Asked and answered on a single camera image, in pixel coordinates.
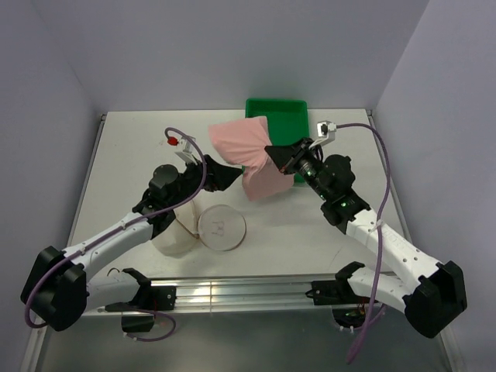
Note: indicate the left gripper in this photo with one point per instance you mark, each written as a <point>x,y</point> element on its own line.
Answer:
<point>218,177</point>

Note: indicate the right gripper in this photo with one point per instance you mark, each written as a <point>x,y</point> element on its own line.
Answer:
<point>287,157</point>

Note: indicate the pink bra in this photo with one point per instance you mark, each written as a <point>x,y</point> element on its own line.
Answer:
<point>242,142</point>

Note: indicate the white mesh laundry bag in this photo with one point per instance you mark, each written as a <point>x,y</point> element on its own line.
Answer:
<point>219,228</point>

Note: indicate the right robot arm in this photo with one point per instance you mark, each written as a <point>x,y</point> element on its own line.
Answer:
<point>431,294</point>

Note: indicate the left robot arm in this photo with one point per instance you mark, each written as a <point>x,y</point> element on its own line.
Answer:
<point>61,287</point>

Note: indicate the green plastic tray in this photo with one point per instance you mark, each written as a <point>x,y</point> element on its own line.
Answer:
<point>287,119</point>

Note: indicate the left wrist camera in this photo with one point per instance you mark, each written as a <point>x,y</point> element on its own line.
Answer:
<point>184,151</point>

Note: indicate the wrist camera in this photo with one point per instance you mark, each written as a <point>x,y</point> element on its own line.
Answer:
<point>326,131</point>
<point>184,151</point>

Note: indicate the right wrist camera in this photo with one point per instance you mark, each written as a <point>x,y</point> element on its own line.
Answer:
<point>326,131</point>

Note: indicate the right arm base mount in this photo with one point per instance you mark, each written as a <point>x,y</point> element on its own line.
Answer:
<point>327,293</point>

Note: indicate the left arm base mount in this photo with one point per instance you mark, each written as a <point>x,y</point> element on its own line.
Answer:
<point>149,308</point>

